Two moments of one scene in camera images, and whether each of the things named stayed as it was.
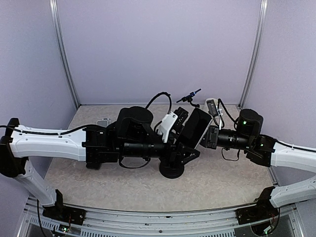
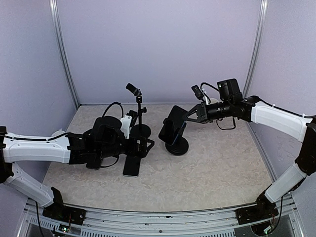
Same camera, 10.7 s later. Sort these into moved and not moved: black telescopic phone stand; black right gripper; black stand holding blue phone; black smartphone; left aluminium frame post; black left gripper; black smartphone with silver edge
Moved: black right gripper; black left gripper; black telescopic phone stand; black stand holding blue phone; black smartphone with silver edge
Not moved: left aluminium frame post; black smartphone
